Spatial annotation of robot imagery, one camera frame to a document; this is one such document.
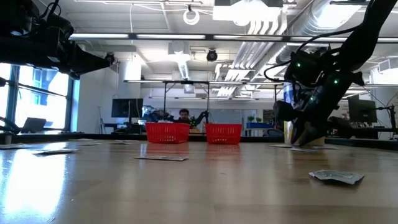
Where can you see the narrow white red packet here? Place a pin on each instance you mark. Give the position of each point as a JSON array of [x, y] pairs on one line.
[[161, 158]]

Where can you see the person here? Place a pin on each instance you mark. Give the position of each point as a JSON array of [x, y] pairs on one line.
[[184, 114]]

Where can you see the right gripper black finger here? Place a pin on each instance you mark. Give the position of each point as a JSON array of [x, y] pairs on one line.
[[284, 111], [340, 128]]

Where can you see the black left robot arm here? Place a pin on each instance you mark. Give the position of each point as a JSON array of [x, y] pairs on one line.
[[15, 18]]

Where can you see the small green potted plant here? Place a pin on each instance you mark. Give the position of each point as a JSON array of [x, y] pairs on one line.
[[258, 119], [250, 119]]

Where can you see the black computer monitor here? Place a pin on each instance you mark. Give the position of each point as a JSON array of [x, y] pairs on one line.
[[362, 109], [127, 108]]

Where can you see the narrow white grey packet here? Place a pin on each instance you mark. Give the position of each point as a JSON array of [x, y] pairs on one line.
[[280, 145], [301, 149], [335, 176]]

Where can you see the square antiseptic towelette packet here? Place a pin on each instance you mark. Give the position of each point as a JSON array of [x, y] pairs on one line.
[[56, 151], [79, 139], [14, 146], [326, 147], [129, 141]]

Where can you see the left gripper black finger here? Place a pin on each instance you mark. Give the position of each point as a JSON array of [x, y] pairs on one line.
[[46, 53], [81, 73]]

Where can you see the long ceiling light strip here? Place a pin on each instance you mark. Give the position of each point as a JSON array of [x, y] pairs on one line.
[[168, 36]]

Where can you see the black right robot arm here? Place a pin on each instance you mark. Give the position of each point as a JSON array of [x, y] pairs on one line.
[[367, 34]]

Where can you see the Lysol disinfecting wipes canister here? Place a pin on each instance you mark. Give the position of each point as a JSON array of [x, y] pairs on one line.
[[287, 133]]

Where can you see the blue storage bin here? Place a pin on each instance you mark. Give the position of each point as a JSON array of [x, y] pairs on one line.
[[258, 125]]

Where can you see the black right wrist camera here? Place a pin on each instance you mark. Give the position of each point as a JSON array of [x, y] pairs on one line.
[[304, 68]]

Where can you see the black background gantry frame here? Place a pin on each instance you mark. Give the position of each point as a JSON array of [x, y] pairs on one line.
[[186, 82]]

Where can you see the red plastic mesh basket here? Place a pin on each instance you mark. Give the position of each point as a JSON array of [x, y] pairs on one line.
[[167, 133], [223, 133]]

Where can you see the open laptop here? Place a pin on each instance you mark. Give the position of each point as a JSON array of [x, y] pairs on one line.
[[34, 125]]

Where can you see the black diagonal rod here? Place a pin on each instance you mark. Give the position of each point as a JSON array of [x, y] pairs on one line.
[[37, 90]]

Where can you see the black dome ceiling camera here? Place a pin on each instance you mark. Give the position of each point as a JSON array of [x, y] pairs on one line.
[[212, 56]]

